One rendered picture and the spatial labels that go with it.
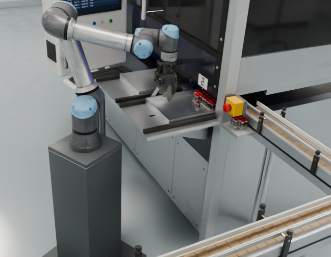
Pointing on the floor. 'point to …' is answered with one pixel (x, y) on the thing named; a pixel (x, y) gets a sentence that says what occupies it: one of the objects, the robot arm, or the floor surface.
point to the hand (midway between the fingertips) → (170, 98)
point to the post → (237, 27)
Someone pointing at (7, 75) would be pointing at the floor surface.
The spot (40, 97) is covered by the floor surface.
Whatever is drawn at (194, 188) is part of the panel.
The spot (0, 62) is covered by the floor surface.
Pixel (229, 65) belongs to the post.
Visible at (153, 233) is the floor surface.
